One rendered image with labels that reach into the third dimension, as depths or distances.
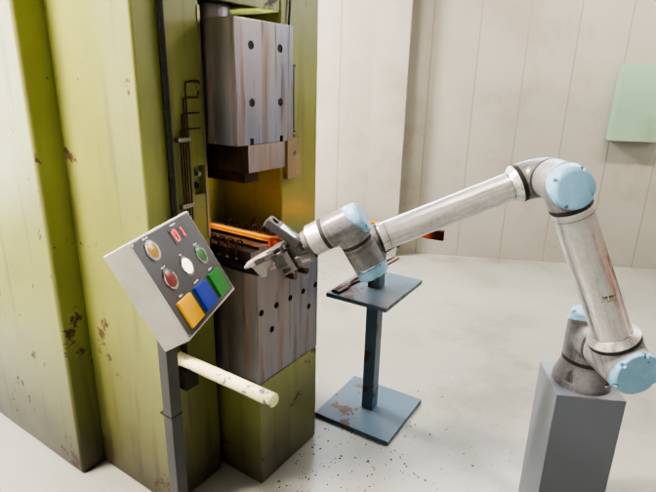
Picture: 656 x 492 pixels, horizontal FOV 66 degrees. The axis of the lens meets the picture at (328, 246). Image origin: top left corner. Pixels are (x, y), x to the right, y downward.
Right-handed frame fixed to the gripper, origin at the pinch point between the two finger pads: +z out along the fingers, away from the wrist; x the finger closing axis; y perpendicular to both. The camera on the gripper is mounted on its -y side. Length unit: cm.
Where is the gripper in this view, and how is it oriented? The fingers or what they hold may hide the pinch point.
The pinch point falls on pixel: (247, 264)
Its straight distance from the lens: 147.4
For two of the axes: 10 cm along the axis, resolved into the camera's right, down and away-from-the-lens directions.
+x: 1.5, -3.0, 9.4
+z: -8.7, 4.2, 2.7
